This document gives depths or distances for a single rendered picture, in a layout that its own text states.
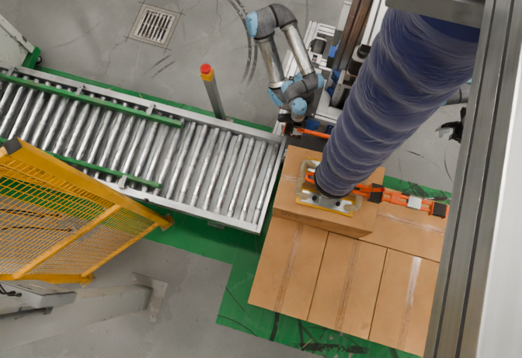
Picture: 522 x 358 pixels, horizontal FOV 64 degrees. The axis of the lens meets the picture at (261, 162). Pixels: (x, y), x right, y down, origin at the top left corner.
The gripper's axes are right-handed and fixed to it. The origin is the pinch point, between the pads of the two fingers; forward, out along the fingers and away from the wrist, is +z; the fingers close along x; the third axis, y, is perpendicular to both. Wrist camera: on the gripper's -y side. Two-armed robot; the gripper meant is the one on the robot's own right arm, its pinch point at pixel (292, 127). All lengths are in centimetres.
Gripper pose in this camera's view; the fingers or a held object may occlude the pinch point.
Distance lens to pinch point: 244.5
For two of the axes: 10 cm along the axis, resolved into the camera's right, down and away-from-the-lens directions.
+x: 2.5, -9.4, 2.5
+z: 0.2, 2.6, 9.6
